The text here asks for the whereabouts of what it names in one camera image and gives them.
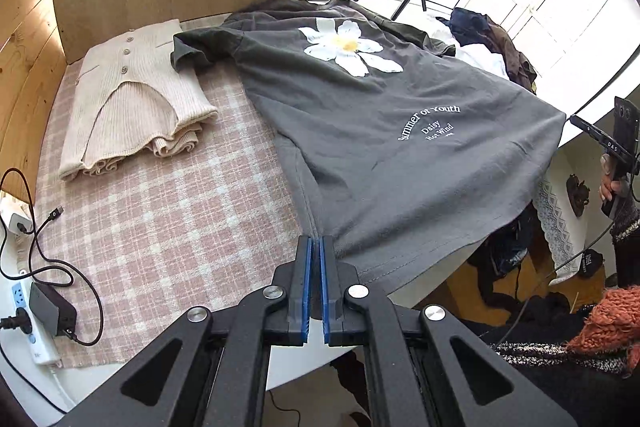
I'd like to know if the beige knitted cardigan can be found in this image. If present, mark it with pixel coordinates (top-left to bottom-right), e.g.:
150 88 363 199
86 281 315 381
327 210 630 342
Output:
59 19 219 181

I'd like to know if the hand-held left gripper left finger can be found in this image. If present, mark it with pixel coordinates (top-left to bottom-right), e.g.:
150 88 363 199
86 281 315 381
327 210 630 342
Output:
62 235 314 427

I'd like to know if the white shirt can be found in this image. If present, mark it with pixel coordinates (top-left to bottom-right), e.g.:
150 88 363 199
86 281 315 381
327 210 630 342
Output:
430 18 511 80

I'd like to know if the pink plaid table cloth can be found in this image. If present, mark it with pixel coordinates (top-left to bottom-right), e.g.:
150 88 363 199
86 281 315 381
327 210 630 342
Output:
35 57 341 368

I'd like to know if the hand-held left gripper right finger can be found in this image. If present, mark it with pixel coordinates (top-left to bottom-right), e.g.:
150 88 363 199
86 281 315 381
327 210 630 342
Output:
321 235 577 427

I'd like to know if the orange knitted scarf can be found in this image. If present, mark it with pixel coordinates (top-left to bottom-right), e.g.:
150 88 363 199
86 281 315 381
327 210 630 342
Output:
567 285 640 360

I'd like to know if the person's dark knit sweater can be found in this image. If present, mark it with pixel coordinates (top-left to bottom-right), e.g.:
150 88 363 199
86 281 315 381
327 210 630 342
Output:
470 292 640 427

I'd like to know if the grey flower print t-shirt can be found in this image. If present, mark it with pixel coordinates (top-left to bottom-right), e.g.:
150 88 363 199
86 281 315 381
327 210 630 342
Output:
170 0 571 295

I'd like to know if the white lace cloth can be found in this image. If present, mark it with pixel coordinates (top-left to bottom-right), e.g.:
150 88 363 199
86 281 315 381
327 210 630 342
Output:
532 179 586 288

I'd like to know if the white charger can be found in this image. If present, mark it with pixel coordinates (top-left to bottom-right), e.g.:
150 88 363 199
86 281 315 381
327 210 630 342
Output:
0 209 33 240

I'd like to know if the white power strip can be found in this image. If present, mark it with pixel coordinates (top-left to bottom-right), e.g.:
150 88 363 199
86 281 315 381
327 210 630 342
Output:
0 279 63 365

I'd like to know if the black plug with cable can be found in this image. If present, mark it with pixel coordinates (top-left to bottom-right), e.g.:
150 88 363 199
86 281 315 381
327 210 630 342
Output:
0 314 71 415

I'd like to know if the black power adapter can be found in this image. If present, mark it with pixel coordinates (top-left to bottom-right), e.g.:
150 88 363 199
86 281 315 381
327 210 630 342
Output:
29 283 78 338

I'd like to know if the navy garment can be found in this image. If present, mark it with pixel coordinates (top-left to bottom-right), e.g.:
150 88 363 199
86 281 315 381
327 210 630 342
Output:
448 8 493 48

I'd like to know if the pine plank board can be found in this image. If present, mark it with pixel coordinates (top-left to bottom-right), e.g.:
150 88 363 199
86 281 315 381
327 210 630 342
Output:
0 0 68 202

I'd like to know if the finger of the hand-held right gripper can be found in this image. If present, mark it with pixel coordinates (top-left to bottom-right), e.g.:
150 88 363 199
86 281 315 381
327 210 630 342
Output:
570 115 603 140

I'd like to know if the person's right forearm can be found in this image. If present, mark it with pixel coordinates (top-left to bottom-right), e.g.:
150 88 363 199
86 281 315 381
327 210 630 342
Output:
605 194 640 258

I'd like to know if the black charging cable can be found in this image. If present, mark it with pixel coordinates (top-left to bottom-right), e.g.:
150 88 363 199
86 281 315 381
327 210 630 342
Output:
0 169 104 347

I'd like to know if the person's right hand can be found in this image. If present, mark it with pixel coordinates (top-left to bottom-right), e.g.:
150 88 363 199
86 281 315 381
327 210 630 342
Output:
598 155 631 202

